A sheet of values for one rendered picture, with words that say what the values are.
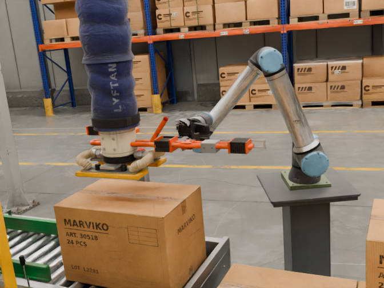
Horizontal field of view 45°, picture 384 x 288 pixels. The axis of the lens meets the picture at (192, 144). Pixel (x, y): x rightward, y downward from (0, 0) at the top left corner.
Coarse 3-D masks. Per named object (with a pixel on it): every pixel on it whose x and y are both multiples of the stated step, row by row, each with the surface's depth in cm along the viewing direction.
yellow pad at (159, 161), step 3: (156, 159) 224; (159, 159) 225; (162, 159) 225; (165, 159) 227; (99, 162) 233; (102, 162) 232; (153, 162) 221; (156, 162) 221; (159, 162) 222; (162, 162) 224; (129, 165) 226; (147, 165) 222; (150, 165) 221; (153, 165) 221; (156, 165) 220; (159, 165) 222
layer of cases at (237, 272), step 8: (232, 272) 225; (240, 272) 225; (248, 272) 224; (256, 272) 223; (264, 272) 223; (272, 272) 222; (280, 272) 222; (288, 272) 221; (296, 272) 220; (224, 280) 219; (232, 280) 218; (240, 280) 218; (248, 280) 217; (256, 280) 217; (264, 280) 216; (272, 280) 215; (280, 280) 215; (288, 280) 214; (296, 280) 214; (304, 280) 213; (312, 280) 213; (320, 280) 212; (328, 280) 211; (336, 280) 211; (344, 280) 210; (352, 280) 210
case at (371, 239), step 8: (376, 200) 195; (376, 208) 187; (376, 216) 180; (376, 224) 173; (368, 232) 168; (376, 232) 167; (368, 240) 162; (376, 240) 161; (368, 248) 163; (376, 248) 162; (368, 256) 164; (376, 256) 163; (368, 264) 165; (376, 264) 163; (368, 272) 165; (376, 272) 164; (368, 280) 166; (376, 280) 165
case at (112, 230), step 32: (96, 192) 234; (128, 192) 230; (160, 192) 226; (192, 192) 222; (64, 224) 221; (96, 224) 212; (128, 224) 205; (160, 224) 197; (192, 224) 222; (64, 256) 226; (96, 256) 218; (128, 256) 209; (160, 256) 202; (192, 256) 223
